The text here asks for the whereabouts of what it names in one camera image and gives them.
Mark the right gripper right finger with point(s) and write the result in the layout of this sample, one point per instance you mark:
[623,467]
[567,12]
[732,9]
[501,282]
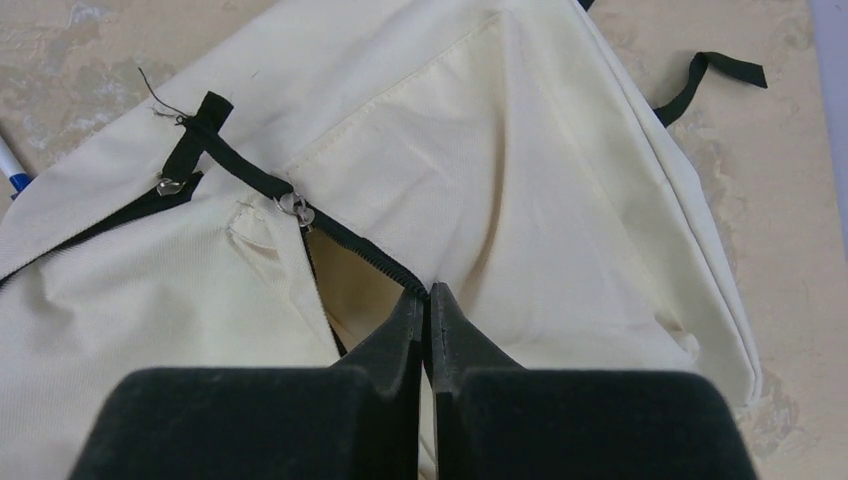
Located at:
[494,419]

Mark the beige canvas backpack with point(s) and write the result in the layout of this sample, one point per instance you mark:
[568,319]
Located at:
[499,147]

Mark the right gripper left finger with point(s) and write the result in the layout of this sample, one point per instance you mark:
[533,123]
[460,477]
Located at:
[355,419]

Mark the blue capped white marker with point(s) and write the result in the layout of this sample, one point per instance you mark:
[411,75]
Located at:
[12,169]

